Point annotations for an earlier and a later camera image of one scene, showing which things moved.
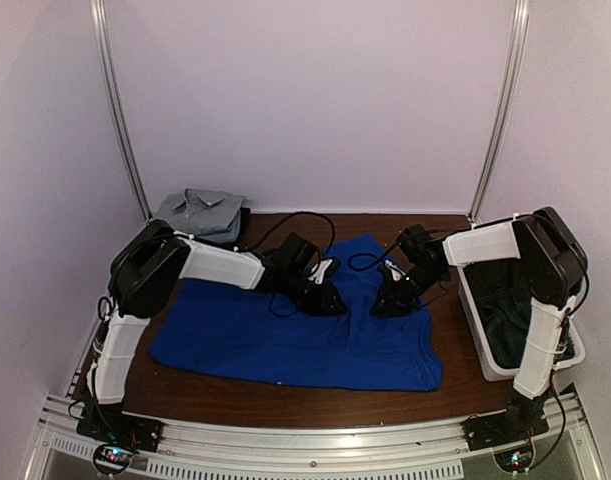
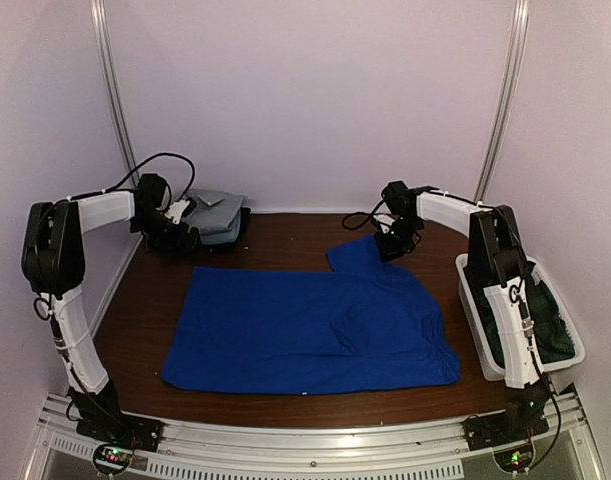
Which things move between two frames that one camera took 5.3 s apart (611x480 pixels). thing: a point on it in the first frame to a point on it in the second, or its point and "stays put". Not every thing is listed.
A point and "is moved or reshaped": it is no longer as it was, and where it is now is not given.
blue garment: (252, 333) is moved or reshaped
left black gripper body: (308, 301) to (163, 238)
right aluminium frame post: (519, 39) stays put
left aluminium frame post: (99, 19) stays put
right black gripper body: (404, 298) to (402, 239)
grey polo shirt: (201, 212) stays put
